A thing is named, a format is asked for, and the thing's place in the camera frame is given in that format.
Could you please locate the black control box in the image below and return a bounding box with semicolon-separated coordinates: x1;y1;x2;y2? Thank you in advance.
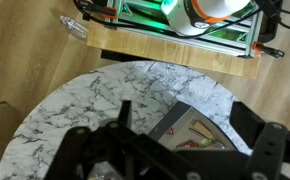
254;0;283;44

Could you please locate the orange black clamp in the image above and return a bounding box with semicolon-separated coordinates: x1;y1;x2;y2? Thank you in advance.
73;0;118;22
251;41;286;60

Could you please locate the clear plastic bottle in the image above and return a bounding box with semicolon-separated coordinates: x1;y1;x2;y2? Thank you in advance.
58;14;89;40

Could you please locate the wooden platform board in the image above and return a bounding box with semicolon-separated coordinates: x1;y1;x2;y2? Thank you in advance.
85;18;263;80

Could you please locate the navy blue open box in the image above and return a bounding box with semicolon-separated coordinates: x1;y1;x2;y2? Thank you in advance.
147;101;238;153

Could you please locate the aluminium frame cart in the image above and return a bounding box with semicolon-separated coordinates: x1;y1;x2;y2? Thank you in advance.
105;0;265;60

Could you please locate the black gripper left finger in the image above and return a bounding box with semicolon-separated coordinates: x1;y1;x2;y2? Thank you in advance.
44;99;199;180

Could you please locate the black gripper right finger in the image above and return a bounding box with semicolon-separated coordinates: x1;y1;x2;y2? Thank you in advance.
178;101;290;180

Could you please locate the red sauce packet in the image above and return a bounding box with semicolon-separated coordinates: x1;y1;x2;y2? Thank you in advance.
175;139;200;150

